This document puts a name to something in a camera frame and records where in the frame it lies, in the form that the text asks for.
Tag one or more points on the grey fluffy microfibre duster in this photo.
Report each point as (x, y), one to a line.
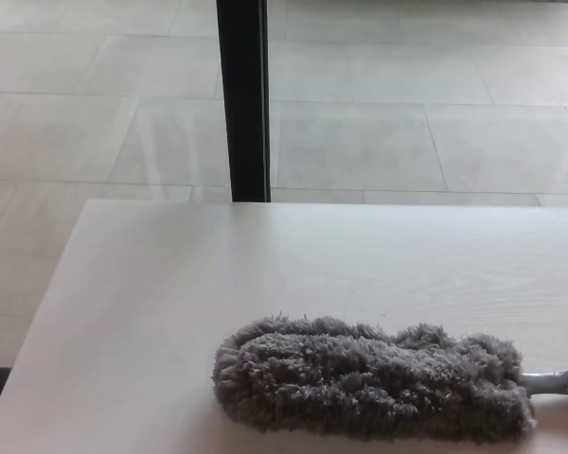
(360, 373)

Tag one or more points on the black vertical window frame post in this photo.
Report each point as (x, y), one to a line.
(242, 94)

